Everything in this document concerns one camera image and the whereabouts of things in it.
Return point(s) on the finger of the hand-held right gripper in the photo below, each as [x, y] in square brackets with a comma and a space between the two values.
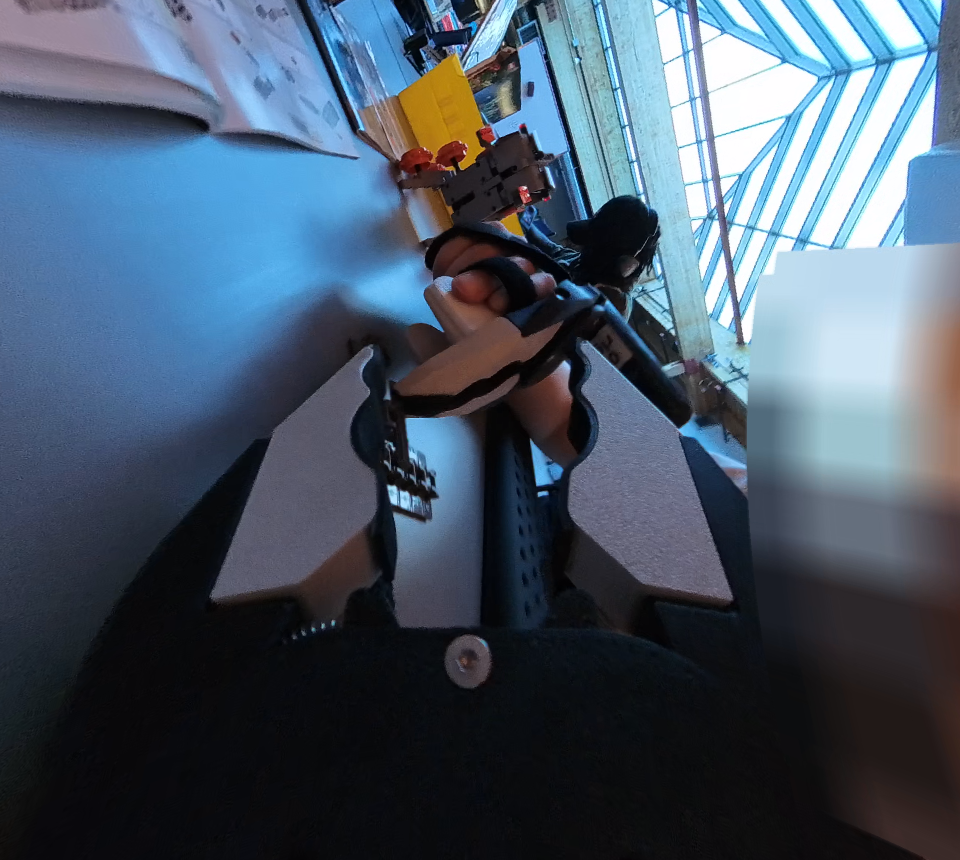
[472, 361]
[442, 409]

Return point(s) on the black toy vehicle orange wheels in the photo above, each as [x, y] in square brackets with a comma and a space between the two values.
[480, 182]

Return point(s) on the yellow plastic bin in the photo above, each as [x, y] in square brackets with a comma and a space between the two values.
[442, 103]

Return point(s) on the wooden post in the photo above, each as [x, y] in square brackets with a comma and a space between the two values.
[637, 88]

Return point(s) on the open instruction booklet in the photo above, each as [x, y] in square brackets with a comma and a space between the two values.
[112, 13]

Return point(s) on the person's right hand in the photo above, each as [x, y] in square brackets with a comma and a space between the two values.
[480, 290]

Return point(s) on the large grid window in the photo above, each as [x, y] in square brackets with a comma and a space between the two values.
[787, 13]

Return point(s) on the wooden window ledge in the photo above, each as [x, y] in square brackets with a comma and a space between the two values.
[712, 380]

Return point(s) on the rusty metal pipe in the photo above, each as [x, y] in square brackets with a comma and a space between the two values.
[709, 125]

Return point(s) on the grey desk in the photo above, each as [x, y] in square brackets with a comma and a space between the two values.
[187, 313]

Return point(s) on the person's right forearm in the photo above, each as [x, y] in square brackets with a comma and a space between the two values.
[547, 418]

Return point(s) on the closed blue booklet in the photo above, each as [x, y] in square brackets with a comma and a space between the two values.
[330, 35]

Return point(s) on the black perforated panel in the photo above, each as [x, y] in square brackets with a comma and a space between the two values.
[517, 538]

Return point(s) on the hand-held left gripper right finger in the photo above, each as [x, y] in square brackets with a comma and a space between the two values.
[645, 515]

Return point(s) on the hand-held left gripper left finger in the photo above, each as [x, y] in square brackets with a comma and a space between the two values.
[300, 500]

